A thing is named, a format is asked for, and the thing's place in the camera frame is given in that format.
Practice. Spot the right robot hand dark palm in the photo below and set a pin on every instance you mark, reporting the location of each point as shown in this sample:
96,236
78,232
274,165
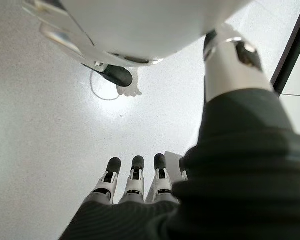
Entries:
240,175

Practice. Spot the black robot foot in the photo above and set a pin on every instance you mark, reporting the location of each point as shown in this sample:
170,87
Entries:
117,75

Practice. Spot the white robot leg shell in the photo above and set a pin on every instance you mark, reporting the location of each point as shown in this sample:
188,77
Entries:
140,25

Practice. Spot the black frame strip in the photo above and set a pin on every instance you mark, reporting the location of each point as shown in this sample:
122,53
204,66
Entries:
290,50

